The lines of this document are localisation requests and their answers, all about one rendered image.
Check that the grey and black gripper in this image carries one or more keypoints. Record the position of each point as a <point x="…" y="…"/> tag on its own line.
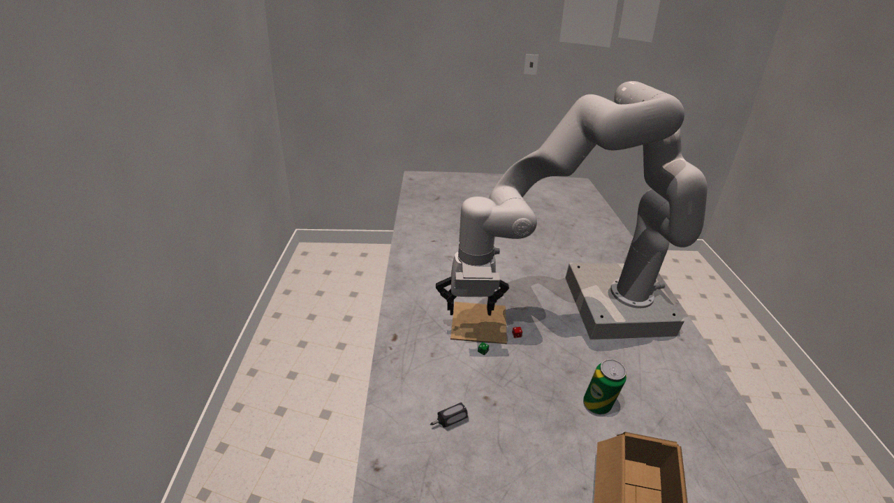
<point x="453" y="293"/>

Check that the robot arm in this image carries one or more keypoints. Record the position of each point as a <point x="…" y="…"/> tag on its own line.
<point x="648" y="117"/>

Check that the tan mat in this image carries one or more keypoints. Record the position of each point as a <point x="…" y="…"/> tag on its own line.
<point x="472" y="323"/>

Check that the green soda can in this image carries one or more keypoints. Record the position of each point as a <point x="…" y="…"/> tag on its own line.
<point x="605" y="386"/>

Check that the open brown cardboard box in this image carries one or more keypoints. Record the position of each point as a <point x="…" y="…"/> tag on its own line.
<point x="633" y="468"/>

